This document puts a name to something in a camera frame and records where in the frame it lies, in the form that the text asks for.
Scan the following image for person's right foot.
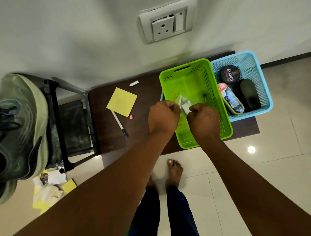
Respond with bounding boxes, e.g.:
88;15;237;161
166;159;184;189

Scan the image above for round black polish tin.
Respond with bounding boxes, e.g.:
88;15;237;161
218;65;241;85

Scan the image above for black metal shoe rack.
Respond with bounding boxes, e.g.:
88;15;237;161
14;73;101;174

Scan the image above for person's left foot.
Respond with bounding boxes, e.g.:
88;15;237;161
145;175;158;193

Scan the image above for white paper square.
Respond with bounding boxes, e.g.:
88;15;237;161
47;169;67;185

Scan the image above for dark brown low bench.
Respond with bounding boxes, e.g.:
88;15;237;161
88;50;260;168

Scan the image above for person's left forearm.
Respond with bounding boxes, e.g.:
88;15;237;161
13;131;175;236

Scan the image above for yellow-edged shoe shine sponge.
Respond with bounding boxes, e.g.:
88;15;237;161
217;82;245;115

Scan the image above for yellow sticky note pad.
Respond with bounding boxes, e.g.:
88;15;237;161
106;87;138;118

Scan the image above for person's right hand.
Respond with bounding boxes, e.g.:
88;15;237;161
186;103;220;144

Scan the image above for green plastic basket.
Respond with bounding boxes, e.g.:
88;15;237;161
159;58;234;150

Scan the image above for person's foot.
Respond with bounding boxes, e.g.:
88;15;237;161
145;175;158;193
166;159;184;189

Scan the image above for person's left hand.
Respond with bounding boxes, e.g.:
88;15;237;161
148;100;181;136

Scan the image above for dark skirting strip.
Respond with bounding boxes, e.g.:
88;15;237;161
260;51;311;69

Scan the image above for clear plastic bag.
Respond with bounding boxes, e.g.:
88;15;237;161
174;93;194;115

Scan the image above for white wall socket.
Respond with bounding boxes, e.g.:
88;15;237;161
138;0;198;45

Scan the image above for light blue plastic basket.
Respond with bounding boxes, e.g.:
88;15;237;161
210;50;274;122

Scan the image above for dark blue trousers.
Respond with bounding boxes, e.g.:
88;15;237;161
127;186;200;236

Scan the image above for person's right forearm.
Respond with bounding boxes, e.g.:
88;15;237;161
198;138;311;236

